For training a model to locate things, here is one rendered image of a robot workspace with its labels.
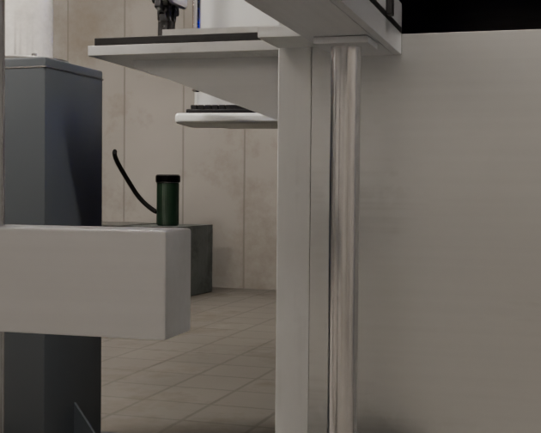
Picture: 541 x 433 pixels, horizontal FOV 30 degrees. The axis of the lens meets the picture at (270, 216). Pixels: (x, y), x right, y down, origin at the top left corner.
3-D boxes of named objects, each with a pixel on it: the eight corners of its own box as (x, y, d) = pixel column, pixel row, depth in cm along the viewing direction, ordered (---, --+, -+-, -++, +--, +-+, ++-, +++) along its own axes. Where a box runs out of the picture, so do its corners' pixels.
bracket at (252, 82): (294, 122, 199) (295, 57, 199) (291, 121, 196) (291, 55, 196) (138, 124, 208) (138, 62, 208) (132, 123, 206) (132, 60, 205)
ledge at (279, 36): (350, 45, 182) (350, 34, 182) (336, 34, 169) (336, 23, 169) (277, 48, 186) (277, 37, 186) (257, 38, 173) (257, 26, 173)
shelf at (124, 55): (383, 87, 253) (384, 78, 253) (321, 48, 185) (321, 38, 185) (205, 90, 266) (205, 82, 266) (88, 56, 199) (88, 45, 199)
